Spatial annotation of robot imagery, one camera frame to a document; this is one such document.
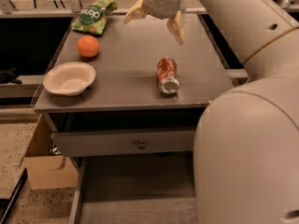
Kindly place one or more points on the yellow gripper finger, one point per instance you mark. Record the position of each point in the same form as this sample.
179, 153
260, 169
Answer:
136, 12
175, 27

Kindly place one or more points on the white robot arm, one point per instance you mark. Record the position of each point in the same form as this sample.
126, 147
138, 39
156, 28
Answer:
246, 145

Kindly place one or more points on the grey drawer cabinet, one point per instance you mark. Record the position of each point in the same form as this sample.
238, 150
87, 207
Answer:
125, 93

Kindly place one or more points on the grey top drawer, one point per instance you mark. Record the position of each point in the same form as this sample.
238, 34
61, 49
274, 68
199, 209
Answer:
119, 142

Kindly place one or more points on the orange fruit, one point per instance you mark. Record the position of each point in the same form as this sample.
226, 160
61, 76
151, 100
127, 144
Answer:
88, 46

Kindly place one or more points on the red coke can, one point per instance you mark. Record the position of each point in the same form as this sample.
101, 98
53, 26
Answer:
167, 76

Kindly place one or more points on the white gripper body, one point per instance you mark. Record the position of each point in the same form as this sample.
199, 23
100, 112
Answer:
160, 6

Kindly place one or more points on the cardboard box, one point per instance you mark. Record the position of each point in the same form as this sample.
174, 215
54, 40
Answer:
45, 169

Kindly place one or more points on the black object on shelf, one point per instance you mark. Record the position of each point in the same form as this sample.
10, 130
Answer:
9, 76

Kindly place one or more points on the white paper bowl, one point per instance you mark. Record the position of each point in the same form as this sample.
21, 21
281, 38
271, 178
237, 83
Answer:
69, 79

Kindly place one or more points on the brass drawer knob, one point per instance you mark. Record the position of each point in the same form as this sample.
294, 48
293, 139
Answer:
141, 144

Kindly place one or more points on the green chip bag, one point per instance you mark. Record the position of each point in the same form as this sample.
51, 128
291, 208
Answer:
94, 19

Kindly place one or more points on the open grey middle drawer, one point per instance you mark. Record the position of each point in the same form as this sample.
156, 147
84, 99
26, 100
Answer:
135, 189

